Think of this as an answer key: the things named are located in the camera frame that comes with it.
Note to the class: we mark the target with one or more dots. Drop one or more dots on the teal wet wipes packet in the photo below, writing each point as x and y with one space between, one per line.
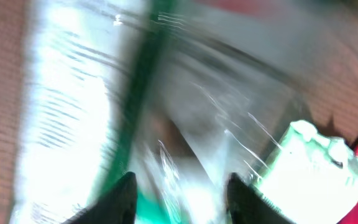
308 177

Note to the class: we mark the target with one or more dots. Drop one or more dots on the green white packet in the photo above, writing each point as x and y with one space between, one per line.
181 93

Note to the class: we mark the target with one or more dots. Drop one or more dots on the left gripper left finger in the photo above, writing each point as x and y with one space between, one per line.
117 206

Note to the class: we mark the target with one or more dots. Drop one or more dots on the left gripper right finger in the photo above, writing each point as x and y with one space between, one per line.
246 207

